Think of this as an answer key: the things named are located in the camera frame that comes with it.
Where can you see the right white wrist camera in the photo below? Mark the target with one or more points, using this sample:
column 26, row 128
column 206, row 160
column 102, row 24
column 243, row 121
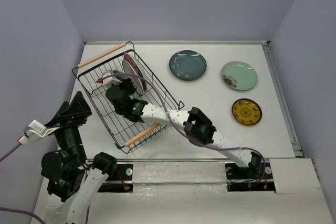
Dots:
column 108, row 79

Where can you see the red and teal floral plate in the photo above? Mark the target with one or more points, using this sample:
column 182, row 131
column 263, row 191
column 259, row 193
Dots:
column 131, row 65

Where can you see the light green flower plate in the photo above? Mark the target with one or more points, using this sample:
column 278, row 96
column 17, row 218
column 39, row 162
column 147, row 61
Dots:
column 239, row 75

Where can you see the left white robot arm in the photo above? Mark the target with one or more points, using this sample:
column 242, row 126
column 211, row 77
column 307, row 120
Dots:
column 71, row 188

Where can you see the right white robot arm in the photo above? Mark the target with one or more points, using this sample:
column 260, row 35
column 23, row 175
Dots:
column 193, row 125

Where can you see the small blue patterned dish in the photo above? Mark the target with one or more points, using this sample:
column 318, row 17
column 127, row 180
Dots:
column 119, row 75

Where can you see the white orange sunburst plate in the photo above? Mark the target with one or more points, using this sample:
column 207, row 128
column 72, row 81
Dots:
column 132, row 74

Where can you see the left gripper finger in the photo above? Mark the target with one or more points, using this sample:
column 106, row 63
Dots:
column 60, row 115
column 75, row 109

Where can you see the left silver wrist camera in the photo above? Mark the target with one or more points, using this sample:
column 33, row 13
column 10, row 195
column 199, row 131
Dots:
column 35, row 131

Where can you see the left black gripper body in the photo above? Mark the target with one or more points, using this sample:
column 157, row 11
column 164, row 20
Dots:
column 72, row 123

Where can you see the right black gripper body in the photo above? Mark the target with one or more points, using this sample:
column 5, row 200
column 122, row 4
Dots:
column 125, row 85

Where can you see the small yellow patterned dish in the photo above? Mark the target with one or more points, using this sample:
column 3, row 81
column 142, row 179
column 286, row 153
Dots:
column 246, row 112

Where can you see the black wire dish rack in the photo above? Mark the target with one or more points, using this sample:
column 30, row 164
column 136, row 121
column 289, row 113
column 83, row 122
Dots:
column 127, row 135

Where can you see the dark teal speckled plate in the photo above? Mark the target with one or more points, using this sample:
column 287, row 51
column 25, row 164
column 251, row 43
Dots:
column 187, row 65

